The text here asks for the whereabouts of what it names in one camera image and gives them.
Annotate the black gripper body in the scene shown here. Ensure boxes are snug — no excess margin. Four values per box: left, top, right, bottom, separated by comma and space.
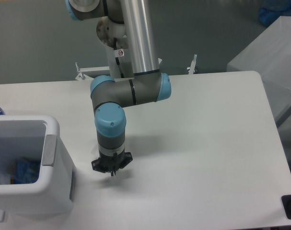
97, 153, 125, 173

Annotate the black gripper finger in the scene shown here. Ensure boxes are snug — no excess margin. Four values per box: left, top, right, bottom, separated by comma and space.
91, 159, 116, 176
117, 151, 132, 169

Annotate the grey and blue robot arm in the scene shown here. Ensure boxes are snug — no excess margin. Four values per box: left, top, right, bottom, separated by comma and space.
66, 0, 172, 175

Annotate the white trash can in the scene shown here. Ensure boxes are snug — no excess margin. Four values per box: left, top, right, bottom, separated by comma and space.
0, 115, 76, 215

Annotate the blue yellow snack package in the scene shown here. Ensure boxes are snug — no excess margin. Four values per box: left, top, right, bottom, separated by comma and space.
11, 159, 40, 184

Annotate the metal clamp screw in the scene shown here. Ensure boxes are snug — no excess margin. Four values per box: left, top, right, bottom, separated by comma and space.
186, 54, 198, 75

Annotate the grey covered box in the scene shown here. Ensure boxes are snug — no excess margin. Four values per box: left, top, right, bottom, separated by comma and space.
227, 16, 291, 126

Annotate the blue plastic bag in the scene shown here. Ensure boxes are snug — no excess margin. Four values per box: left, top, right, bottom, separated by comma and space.
258, 0, 291, 27

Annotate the white pedestal base bracket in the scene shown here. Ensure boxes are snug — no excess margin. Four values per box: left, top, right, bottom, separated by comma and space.
74, 57, 163, 81

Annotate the black pedestal cable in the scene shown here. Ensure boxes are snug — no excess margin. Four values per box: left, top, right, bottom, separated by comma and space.
113, 37, 125, 79

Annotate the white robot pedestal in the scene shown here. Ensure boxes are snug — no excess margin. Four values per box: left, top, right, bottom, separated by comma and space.
96, 16, 133, 78

